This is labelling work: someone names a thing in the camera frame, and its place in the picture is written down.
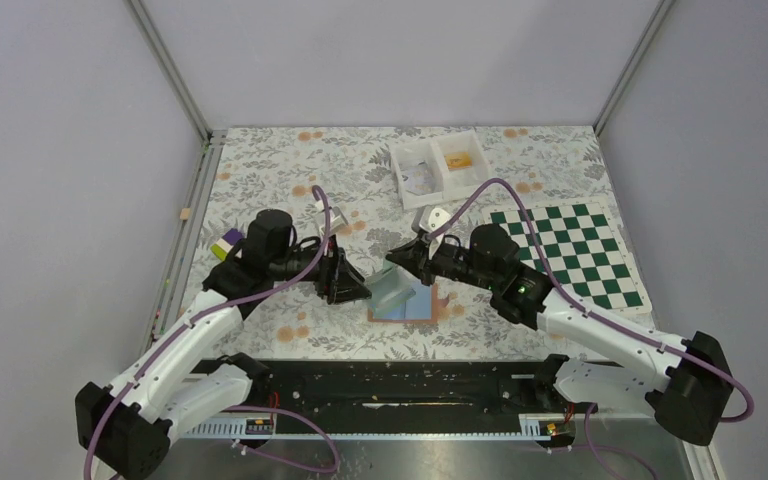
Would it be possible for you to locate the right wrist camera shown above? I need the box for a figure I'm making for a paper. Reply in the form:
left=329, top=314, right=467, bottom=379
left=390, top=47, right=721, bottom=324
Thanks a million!
left=411, top=205, right=452, bottom=259

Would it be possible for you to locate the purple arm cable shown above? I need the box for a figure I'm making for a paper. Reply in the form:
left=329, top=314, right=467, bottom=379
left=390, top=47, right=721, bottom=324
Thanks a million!
left=433, top=177, right=756, bottom=480
left=82, top=184, right=342, bottom=480

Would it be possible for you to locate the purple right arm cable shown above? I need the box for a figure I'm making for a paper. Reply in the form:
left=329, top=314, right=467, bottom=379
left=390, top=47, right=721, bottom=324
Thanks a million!
left=433, top=177, right=756, bottom=480

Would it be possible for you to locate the green white chessboard mat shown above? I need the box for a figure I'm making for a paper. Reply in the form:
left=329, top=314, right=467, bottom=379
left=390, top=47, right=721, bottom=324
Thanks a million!
left=483, top=197, right=652, bottom=315

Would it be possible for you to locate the white two-compartment plastic bin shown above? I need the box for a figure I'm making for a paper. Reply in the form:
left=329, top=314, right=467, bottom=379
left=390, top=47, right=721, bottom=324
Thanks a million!
left=390, top=130, right=495, bottom=210

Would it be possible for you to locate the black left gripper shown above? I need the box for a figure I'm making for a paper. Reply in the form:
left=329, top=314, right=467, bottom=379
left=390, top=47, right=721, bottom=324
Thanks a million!
left=270, top=233, right=373, bottom=304

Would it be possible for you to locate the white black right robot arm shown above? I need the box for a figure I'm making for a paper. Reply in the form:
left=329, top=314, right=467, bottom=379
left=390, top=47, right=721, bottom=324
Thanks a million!
left=386, top=224, right=734, bottom=446

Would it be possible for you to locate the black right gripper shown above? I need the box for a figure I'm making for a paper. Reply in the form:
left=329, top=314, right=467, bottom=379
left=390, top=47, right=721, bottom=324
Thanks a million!
left=387, top=233, right=500, bottom=292

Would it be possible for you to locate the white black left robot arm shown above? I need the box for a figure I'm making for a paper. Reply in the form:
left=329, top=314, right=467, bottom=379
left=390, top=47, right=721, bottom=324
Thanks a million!
left=75, top=208, right=371, bottom=479

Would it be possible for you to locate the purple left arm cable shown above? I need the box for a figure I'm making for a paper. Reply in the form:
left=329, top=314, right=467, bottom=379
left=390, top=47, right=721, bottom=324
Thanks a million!
left=82, top=184, right=342, bottom=480

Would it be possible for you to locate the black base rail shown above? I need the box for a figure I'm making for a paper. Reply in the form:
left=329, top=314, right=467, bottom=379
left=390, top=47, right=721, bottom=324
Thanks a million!
left=178, top=357, right=597, bottom=442

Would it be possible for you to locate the white VIP credit card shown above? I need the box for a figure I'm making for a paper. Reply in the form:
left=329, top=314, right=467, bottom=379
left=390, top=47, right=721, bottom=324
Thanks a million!
left=401, top=162, right=436, bottom=196

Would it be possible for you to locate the purple white green block stack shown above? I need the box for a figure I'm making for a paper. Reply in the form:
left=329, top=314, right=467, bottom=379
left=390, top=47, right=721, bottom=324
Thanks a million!
left=210, top=228, right=245, bottom=261

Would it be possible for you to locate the floral tablecloth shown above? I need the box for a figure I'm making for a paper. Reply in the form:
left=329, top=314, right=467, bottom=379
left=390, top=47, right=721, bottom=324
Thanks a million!
left=184, top=126, right=628, bottom=360

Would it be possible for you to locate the gold credit card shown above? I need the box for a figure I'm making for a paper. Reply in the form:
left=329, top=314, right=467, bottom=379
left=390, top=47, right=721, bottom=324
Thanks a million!
left=444, top=151, right=473, bottom=171

